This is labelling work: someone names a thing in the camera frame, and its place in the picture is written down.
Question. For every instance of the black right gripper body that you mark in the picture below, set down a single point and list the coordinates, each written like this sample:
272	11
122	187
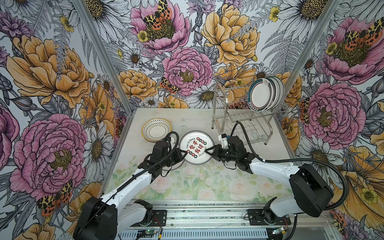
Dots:
225	154

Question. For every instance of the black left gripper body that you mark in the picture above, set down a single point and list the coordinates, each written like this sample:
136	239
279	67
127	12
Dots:
175	157

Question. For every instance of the yellow rim dotted plate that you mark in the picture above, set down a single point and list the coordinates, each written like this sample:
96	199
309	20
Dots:
156	129

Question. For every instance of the chrome wire dish rack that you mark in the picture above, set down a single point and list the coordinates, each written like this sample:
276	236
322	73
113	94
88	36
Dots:
231	106

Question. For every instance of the green rim printed plate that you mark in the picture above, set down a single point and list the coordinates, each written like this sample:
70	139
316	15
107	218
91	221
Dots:
174	167

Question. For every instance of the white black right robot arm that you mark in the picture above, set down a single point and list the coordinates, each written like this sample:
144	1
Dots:
310	192

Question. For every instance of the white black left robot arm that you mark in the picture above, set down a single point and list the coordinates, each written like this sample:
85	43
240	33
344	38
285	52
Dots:
105	217

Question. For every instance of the small green circuit board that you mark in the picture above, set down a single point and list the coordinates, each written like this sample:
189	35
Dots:
145	234

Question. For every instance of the aluminium mounting rail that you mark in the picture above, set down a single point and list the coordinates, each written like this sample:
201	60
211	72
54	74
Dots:
224	221

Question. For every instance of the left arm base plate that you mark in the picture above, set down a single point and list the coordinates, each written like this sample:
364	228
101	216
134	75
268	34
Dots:
159	218

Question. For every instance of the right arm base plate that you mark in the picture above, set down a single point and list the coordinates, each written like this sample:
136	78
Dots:
260	217

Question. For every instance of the left aluminium corner post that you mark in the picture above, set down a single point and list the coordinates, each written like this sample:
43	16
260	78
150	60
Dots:
88	23

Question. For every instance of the aluminium corner post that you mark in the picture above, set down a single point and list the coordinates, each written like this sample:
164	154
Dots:
88	23
313	38

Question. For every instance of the right aluminium corner post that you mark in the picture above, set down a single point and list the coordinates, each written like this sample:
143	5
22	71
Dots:
313	38

